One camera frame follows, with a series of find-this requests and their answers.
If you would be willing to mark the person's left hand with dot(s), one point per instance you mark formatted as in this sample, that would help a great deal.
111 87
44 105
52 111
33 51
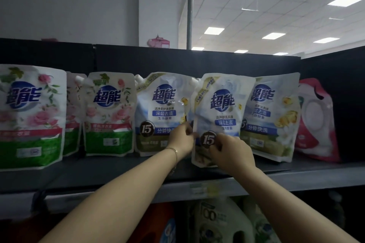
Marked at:
182 140

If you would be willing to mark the person's right hand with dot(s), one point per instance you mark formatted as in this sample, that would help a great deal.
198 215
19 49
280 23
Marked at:
235 157

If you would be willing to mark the rose green Chaoneng pouch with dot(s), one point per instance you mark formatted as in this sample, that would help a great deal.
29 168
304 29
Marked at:
72 137
31 143
108 143

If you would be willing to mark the dark metal shelf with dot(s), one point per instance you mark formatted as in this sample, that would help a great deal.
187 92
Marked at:
199 60

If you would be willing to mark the pink white handle pouch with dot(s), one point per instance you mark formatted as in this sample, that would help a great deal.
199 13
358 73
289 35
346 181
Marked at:
316 126

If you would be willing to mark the person's left forearm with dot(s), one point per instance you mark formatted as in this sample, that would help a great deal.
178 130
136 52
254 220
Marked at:
114 203

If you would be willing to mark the person's right forearm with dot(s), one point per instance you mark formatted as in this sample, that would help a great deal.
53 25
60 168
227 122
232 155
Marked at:
291 217

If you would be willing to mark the yellow price label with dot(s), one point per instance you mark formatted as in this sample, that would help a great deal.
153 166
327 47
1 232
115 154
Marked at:
211 191

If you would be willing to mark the pink bagged item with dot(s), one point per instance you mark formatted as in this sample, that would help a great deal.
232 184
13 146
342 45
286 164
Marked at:
158 43

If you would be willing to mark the grey vertical pole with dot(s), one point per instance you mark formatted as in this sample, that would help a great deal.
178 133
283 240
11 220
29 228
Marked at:
190 9

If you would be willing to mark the pink sticky note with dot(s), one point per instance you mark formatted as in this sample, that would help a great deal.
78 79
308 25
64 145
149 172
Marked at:
50 39

